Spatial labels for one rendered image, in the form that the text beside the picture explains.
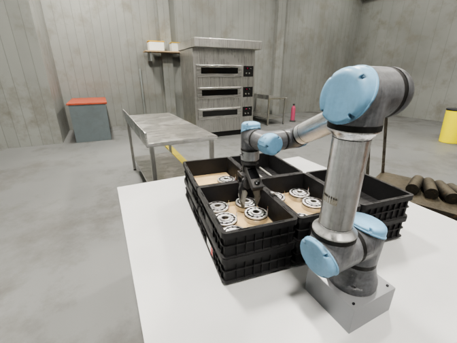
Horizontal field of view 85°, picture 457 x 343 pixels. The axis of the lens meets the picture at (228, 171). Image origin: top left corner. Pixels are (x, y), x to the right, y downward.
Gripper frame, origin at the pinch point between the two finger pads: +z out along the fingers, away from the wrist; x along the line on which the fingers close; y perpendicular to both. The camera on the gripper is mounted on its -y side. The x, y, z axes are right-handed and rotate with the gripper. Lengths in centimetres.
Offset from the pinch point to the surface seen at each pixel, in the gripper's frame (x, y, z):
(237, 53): -161, 506, -97
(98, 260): 92, 101, 90
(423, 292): -50, -43, 20
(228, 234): 15.6, -20.7, -2.5
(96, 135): 166, 538, 78
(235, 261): 13.0, -20.6, 9.6
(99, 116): 153, 540, 36
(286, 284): -5.2, -26.1, 20.1
